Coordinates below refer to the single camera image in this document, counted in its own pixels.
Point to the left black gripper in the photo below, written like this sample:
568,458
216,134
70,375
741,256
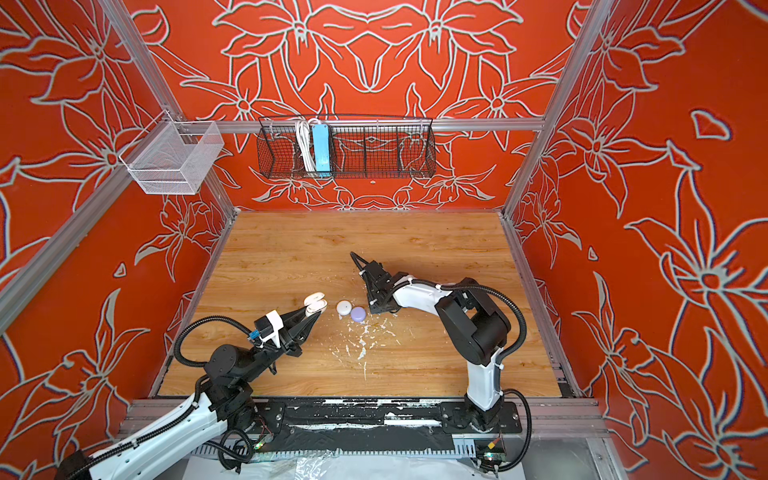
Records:
296,337

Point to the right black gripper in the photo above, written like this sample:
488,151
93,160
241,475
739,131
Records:
373,308

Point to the cream earbud charging case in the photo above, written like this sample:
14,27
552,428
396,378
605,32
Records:
315,303

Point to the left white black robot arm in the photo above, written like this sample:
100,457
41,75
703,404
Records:
220,413

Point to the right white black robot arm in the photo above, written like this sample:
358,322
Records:
483,324

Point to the white round charging case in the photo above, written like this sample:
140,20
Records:
344,307

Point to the purple round charging case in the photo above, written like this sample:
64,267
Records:
358,314

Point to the light blue power strip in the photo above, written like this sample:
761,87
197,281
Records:
321,142

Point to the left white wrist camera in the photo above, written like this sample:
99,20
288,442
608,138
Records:
267,329

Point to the black wire wall basket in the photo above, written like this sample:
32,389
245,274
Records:
361,147

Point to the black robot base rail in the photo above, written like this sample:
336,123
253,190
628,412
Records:
398,426

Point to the clear plastic wall bin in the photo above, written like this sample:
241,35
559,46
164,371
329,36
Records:
174,158

